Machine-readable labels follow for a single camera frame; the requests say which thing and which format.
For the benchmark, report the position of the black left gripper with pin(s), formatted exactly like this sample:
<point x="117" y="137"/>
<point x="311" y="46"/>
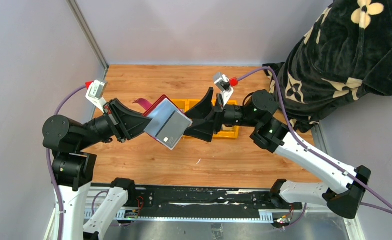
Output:
<point x="124" y="121"/>

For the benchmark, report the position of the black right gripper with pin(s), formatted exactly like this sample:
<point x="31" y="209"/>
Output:
<point x="203" y="131"/>

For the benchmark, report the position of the red leather card holder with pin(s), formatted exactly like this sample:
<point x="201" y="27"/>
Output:
<point x="149" y="106"/>

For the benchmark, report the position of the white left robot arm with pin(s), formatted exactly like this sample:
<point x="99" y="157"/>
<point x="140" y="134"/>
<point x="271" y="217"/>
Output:
<point x="72" y="169"/>

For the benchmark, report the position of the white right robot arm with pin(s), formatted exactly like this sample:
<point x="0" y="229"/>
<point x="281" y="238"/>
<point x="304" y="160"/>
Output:
<point x="341" y="188"/>

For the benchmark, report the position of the yellow bin with black holder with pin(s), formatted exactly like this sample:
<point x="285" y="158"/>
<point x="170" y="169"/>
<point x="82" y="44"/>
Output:
<point x="190" y="103"/>

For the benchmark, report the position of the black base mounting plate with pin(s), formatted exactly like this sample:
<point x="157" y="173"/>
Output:
<point x="204" y="202"/>

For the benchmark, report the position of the black floral blanket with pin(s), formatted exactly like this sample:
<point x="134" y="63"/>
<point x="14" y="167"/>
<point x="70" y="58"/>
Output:
<point x="346" y="54"/>

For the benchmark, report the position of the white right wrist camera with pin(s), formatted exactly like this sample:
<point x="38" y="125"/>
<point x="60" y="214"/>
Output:
<point x="225" y="85"/>

